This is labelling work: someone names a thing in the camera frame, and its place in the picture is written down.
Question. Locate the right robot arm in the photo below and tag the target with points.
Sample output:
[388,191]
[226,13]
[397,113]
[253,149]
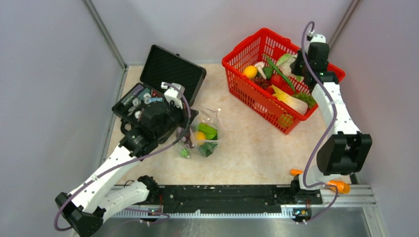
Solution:
[343,148]

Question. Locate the toy cauliflower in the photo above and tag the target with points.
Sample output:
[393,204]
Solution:
[284,65]

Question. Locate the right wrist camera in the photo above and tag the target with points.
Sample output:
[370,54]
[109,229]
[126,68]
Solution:
[313,37]

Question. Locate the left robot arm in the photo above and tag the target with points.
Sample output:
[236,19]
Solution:
[90,205]

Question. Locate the green toy leaf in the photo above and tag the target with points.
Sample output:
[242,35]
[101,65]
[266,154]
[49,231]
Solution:
[210,132]

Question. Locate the yellow toy lemon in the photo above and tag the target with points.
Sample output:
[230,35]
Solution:
[199,138]

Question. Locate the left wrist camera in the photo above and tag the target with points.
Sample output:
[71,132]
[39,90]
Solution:
[173,93]

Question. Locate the black poker chip case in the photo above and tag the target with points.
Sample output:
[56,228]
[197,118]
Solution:
[161,66]

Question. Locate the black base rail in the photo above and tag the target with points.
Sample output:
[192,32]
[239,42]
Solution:
[228,199]

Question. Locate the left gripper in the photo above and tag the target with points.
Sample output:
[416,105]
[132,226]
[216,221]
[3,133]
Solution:
[184,113]

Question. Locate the purple toy grapes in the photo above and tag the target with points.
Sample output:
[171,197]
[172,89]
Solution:
[261,82]

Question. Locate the yellow toy corn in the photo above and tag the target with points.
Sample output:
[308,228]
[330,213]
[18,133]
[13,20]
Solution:
[282,96]

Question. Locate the green toy bean pod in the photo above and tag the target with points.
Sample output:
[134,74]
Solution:
[285,78]

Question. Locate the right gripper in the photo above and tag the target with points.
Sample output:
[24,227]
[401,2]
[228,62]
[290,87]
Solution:
[294,68]

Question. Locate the green toy pepper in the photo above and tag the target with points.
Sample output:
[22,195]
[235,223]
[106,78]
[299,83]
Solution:
[184,153]

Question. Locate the clear zip top bag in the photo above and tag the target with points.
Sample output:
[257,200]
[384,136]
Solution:
[204,115]

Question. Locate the green toy grapes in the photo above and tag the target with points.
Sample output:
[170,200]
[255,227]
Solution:
[307,98]

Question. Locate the orange toy carrot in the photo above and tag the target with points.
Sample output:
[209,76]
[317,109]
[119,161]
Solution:
[335,185]

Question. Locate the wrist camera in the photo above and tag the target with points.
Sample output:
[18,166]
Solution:
[173,93]
[313,37]

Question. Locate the white toy mushroom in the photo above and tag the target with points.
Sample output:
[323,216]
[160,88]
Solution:
[260,65]

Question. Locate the red toy tomato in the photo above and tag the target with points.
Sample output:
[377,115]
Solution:
[277,80]

